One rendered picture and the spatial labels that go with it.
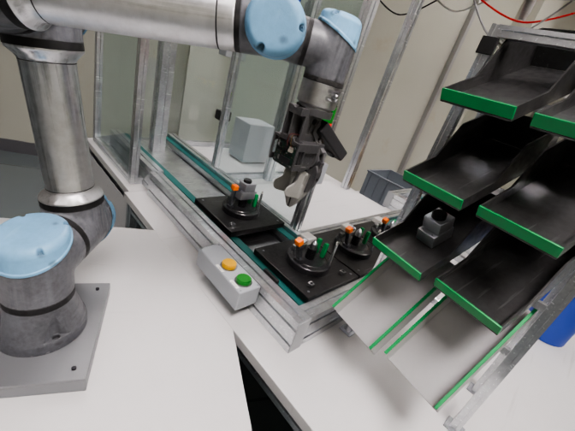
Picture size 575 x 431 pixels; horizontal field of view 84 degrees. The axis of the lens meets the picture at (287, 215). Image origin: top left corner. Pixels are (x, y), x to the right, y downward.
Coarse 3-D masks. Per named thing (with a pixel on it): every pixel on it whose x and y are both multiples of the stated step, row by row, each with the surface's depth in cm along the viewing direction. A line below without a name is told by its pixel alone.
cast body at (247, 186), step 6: (240, 180) 112; (246, 180) 111; (240, 186) 112; (246, 186) 110; (252, 186) 112; (240, 192) 111; (246, 192) 112; (252, 192) 114; (240, 198) 111; (246, 198) 113; (252, 198) 115
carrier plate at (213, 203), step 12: (204, 204) 113; (216, 204) 116; (216, 216) 108; (228, 216) 110; (264, 216) 118; (276, 216) 121; (228, 228) 103; (240, 228) 106; (252, 228) 108; (264, 228) 112
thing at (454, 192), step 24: (480, 120) 69; (504, 120) 70; (528, 120) 66; (456, 144) 68; (480, 144) 73; (504, 144) 72; (528, 144) 58; (552, 144) 63; (408, 168) 64; (432, 168) 67; (456, 168) 66; (480, 168) 65; (504, 168) 65; (432, 192) 60; (456, 192) 60; (480, 192) 57
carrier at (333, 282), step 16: (288, 240) 108; (320, 240) 99; (256, 256) 97; (272, 256) 96; (288, 256) 95; (304, 256) 98; (320, 256) 100; (288, 272) 91; (304, 272) 92; (320, 272) 93; (336, 272) 98; (352, 272) 101; (304, 288) 87; (320, 288) 89; (336, 288) 93
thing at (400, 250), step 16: (416, 208) 73; (432, 208) 77; (448, 208) 79; (400, 224) 73; (416, 224) 75; (464, 224) 74; (480, 224) 65; (384, 240) 72; (400, 240) 72; (416, 240) 71; (448, 240) 70; (464, 240) 65; (480, 240) 70; (400, 256) 68; (416, 256) 68; (432, 256) 67; (448, 256) 64; (416, 272) 62; (432, 272) 64
